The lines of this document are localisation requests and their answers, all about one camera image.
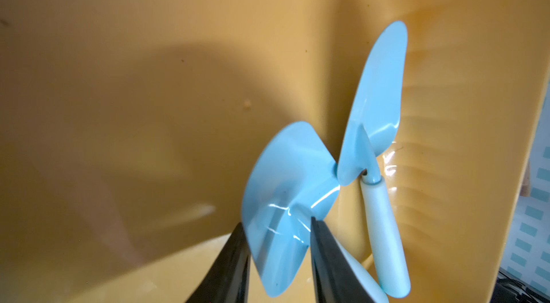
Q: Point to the light blue shovel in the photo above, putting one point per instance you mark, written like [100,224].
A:
[293,180]
[372,126]

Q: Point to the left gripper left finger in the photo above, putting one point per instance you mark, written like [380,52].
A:
[228,278]

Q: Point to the yellow plastic tray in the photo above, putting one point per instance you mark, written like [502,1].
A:
[129,129]

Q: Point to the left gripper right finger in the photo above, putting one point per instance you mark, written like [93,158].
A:
[334,280]

